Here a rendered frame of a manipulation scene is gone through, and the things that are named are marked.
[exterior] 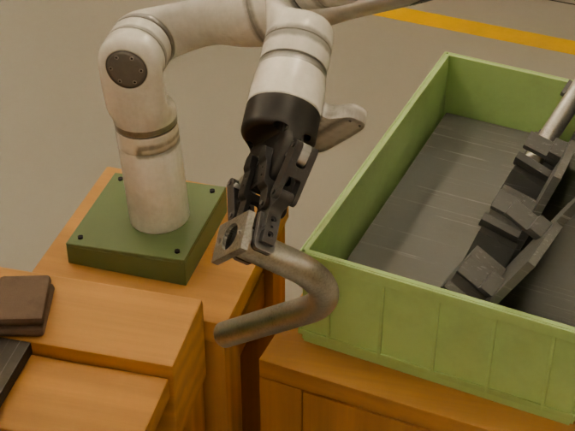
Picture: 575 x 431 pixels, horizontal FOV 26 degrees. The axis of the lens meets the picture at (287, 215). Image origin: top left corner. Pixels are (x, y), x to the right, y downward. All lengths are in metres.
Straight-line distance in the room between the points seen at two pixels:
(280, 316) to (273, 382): 0.55
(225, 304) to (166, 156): 0.23
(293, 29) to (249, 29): 0.41
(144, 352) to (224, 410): 0.27
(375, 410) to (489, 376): 0.17
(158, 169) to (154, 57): 0.19
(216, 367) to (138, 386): 0.22
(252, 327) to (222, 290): 0.51
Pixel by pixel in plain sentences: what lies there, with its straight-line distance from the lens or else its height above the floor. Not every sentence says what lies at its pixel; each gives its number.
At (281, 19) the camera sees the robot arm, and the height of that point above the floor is 1.45.
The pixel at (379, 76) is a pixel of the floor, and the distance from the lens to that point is 4.00.
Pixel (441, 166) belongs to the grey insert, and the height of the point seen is 0.85.
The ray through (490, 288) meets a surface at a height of 0.95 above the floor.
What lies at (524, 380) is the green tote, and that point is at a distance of 1.74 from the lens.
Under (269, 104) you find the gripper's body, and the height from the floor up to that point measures 1.41.
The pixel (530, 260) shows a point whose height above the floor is 1.03.
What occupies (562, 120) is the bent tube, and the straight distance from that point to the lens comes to 1.99.
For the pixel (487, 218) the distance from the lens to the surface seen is 1.82.
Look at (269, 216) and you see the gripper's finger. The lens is 1.16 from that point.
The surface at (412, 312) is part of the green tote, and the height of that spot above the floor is 0.91.
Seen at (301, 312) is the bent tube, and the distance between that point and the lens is 1.28.
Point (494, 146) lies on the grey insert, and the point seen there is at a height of 0.85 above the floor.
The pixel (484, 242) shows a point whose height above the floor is 0.91.
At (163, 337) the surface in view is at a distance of 1.70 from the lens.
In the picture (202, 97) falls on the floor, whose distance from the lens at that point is 3.89.
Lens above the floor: 2.06
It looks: 37 degrees down
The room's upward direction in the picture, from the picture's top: straight up
